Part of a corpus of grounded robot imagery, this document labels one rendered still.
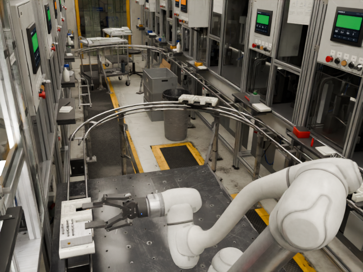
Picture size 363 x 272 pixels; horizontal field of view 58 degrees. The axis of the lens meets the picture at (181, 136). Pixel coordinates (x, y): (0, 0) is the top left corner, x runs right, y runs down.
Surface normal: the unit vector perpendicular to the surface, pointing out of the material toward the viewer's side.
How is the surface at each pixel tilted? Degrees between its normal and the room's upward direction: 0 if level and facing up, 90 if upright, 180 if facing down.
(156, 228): 0
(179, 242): 63
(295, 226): 85
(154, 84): 91
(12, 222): 0
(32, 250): 0
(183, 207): 59
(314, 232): 87
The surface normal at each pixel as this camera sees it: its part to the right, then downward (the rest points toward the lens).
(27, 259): 0.03, -0.91
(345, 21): -0.96, 0.10
